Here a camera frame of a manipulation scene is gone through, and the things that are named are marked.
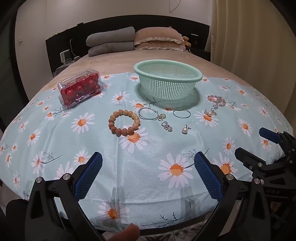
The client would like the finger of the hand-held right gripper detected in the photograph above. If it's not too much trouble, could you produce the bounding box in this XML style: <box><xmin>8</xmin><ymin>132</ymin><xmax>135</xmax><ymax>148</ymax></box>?
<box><xmin>235</xmin><ymin>148</ymin><xmax>267</xmax><ymax>173</ymax></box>
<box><xmin>259</xmin><ymin>127</ymin><xmax>296</xmax><ymax>153</ymax></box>

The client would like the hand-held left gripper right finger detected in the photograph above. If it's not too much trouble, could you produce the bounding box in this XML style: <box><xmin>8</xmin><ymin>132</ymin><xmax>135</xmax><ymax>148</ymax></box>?
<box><xmin>185</xmin><ymin>152</ymin><xmax>275</xmax><ymax>241</ymax></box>

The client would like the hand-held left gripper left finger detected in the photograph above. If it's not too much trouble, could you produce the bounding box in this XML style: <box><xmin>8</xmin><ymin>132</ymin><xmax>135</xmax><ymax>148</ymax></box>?
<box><xmin>24</xmin><ymin>152</ymin><xmax>109</xmax><ymax>241</ymax></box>

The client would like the pink bead bracelet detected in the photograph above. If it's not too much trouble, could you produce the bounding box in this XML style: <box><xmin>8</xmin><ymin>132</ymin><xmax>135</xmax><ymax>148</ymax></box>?
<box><xmin>207</xmin><ymin>94</ymin><xmax>226</xmax><ymax>106</ymax></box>

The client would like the brown wooden bead bracelet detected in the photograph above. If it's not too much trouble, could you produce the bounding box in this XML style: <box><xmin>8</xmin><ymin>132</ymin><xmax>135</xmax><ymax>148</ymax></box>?
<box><xmin>108</xmin><ymin>109</ymin><xmax>141</xmax><ymax>137</ymax></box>

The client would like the thin silver ring bangle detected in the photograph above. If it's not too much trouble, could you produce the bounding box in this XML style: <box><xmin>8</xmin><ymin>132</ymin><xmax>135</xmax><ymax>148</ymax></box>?
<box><xmin>173</xmin><ymin>109</ymin><xmax>191</xmax><ymax>118</ymax></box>

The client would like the green plastic colander basket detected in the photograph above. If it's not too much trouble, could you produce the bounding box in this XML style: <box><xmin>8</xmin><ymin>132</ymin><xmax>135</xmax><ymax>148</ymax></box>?
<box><xmin>134</xmin><ymin>60</ymin><xmax>203</xmax><ymax>105</ymax></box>

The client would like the person's left hand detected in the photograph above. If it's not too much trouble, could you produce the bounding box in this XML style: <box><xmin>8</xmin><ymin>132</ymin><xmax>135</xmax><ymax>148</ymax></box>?
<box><xmin>107</xmin><ymin>224</ymin><xmax>140</xmax><ymax>241</ymax></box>

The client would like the light blue daisy cloth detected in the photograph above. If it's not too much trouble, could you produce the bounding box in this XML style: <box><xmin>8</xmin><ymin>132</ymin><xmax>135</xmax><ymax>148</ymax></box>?
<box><xmin>0</xmin><ymin>73</ymin><xmax>294</xmax><ymax>232</ymax></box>

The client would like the clear box of cherry tomatoes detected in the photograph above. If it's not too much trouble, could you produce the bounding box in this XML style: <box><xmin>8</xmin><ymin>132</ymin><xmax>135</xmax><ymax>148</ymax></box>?
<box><xmin>57</xmin><ymin>69</ymin><xmax>108</xmax><ymax>110</ymax></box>

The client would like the cream curtain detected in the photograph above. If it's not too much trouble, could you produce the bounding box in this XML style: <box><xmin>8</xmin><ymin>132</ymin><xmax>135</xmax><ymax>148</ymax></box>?
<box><xmin>205</xmin><ymin>0</ymin><xmax>296</xmax><ymax>112</ymax></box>

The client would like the dark bedside table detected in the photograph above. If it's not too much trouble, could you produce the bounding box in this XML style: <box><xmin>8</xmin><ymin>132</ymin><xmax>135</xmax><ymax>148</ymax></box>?
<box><xmin>190</xmin><ymin>47</ymin><xmax>211</xmax><ymax>62</ymax></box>

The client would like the beige bed blanket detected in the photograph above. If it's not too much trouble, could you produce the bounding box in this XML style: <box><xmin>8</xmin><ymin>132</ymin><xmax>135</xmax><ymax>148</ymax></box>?
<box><xmin>52</xmin><ymin>49</ymin><xmax>255</xmax><ymax>93</ymax></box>

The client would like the small white bedside device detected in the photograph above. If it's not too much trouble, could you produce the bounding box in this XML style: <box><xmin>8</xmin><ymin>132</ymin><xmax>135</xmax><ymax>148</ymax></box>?
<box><xmin>60</xmin><ymin>50</ymin><xmax>74</xmax><ymax>64</ymax></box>

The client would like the grey pillow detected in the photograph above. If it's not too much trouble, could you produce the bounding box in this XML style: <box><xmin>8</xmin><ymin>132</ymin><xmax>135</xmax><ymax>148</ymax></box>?
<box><xmin>88</xmin><ymin>42</ymin><xmax>135</xmax><ymax>57</ymax></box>
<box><xmin>86</xmin><ymin>26</ymin><xmax>136</xmax><ymax>47</ymax></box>

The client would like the black headboard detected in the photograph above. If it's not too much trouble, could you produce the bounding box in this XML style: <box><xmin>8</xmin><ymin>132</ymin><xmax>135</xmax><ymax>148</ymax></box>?
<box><xmin>45</xmin><ymin>21</ymin><xmax>211</xmax><ymax>77</ymax></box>

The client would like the beige frilled pillow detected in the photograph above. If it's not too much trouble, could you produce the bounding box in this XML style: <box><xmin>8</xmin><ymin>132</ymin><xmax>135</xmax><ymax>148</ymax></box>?
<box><xmin>134</xmin><ymin>42</ymin><xmax>186</xmax><ymax>51</ymax></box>
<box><xmin>134</xmin><ymin>27</ymin><xmax>185</xmax><ymax>45</ymax></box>

